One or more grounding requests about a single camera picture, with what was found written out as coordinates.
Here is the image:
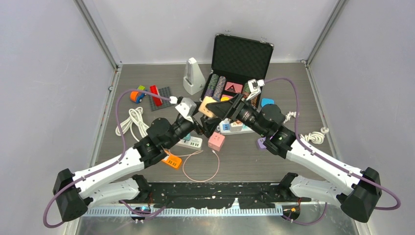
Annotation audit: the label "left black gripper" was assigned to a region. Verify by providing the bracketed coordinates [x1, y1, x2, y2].
[165, 103, 220, 149]

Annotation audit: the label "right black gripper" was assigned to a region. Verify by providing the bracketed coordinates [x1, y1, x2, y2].
[206, 93, 268, 137]

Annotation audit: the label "white cube socket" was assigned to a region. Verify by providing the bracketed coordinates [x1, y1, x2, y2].
[230, 120, 244, 132]

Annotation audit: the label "orange cube socket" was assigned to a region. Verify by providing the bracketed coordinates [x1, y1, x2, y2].
[198, 96, 217, 118]

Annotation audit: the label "teal plug adapter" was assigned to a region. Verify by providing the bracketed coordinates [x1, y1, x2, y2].
[183, 134, 191, 141]

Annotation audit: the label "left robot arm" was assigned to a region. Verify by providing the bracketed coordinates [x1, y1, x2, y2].
[51, 115, 221, 222]

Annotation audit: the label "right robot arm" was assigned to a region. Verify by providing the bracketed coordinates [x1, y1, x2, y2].
[198, 94, 382, 223]

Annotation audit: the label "white colourful power strip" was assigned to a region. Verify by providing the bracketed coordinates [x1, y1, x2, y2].
[217, 119, 254, 136]

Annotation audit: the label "pink cube socket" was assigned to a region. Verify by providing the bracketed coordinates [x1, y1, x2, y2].
[208, 132, 225, 151]

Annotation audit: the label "white power strip with usb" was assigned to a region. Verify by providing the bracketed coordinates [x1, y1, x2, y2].
[176, 137, 203, 150]

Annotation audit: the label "blue small charger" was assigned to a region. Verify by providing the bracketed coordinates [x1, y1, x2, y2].
[260, 98, 275, 107]

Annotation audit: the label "purple power strip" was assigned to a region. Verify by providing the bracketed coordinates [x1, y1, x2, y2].
[256, 138, 266, 150]

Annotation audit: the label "white metronome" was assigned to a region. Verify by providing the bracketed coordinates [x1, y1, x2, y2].
[183, 57, 206, 95]

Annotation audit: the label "orange power strip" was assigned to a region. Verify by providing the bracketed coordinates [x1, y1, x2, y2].
[161, 153, 182, 169]

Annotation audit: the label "black poker chip case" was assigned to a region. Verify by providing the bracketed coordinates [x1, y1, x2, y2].
[200, 34, 274, 100]

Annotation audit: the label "red toy brick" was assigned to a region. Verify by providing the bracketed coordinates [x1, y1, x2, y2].
[150, 85, 163, 107]

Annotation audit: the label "grey building baseplate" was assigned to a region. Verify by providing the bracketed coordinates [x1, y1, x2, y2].
[150, 85, 173, 111]

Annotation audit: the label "toy car blocks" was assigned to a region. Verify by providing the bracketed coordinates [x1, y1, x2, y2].
[130, 85, 147, 104]

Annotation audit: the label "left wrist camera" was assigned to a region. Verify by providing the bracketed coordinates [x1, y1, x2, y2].
[169, 96, 197, 118]

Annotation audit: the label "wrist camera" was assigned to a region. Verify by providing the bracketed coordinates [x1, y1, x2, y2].
[246, 79, 265, 100]
[169, 96, 197, 118]

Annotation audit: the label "pink usb cable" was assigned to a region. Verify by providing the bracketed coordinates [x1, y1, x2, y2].
[168, 149, 220, 183]

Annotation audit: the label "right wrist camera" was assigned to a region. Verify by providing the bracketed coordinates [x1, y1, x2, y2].
[246, 79, 265, 100]

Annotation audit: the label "white coiled power cord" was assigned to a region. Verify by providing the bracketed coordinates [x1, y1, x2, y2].
[115, 107, 150, 143]

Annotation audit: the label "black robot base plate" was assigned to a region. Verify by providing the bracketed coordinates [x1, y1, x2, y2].
[137, 182, 311, 209]

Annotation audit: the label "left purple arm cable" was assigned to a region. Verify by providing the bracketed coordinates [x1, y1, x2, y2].
[43, 89, 172, 229]

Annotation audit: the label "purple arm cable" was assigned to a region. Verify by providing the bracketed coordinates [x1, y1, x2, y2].
[264, 77, 402, 226]
[43, 89, 172, 229]

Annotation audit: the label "white cord bundle right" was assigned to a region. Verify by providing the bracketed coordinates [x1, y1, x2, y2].
[283, 112, 330, 145]

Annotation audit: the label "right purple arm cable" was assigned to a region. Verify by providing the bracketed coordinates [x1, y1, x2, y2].
[264, 77, 402, 226]

